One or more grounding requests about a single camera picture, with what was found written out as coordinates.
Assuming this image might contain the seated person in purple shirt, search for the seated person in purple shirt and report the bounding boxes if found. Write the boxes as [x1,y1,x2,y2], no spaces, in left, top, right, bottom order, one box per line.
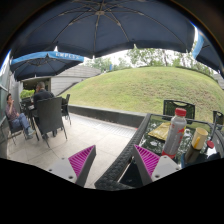
[5,94,35,139]

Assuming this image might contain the clear bottle with red cap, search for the clear bottle with red cap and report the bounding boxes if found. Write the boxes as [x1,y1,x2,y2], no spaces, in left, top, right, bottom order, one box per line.
[162,108,187,159]

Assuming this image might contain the navy umbrella with blue trim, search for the navy umbrella with blue trim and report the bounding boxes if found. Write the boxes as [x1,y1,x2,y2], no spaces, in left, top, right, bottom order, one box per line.
[10,51,84,81]

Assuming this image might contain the large navy patio umbrella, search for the large navy patio umbrella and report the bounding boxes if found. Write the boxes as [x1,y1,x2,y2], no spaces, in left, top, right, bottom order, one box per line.
[12,0,195,58]

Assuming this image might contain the dark chair at right edge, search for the dark chair at right edge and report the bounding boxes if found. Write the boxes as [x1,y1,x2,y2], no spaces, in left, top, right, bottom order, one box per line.
[213,111,224,125]

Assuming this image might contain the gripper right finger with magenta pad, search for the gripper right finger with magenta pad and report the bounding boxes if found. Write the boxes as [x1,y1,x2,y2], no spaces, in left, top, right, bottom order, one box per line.
[133,145,180,185]

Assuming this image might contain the dark wicker chair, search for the dark wicker chair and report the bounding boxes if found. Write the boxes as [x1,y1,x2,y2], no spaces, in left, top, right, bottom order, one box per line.
[34,96,69,149]

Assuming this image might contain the seated person in black shirt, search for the seated person in black shirt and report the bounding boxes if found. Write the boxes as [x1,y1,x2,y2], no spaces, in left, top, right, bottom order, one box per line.
[33,81,55,139]

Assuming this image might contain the dark wicker glass-top table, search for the dark wicker glass-top table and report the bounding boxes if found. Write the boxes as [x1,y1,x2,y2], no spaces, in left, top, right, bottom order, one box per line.
[95,114,224,191]

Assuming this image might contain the green plastic chair back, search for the green plastic chair back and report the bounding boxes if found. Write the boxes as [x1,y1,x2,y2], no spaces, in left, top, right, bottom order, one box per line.
[163,99,195,120]

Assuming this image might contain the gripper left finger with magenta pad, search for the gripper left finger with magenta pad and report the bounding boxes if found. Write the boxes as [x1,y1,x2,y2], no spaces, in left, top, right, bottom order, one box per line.
[47,145,96,187]

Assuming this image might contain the metal chair at left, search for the metal chair at left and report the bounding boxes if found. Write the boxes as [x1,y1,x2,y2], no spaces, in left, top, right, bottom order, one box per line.
[5,112,26,145]

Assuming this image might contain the dark chair in background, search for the dark chair in background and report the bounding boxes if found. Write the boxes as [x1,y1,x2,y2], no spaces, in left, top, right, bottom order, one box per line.
[61,94,71,125]

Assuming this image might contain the yellow paper on table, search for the yellow paper on table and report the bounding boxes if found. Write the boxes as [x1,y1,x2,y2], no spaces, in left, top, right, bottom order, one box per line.
[148,122,170,140]

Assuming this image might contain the navy umbrella at right edge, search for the navy umbrella at right edge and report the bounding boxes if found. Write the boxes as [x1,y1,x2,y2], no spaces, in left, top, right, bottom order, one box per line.
[192,31,224,78]

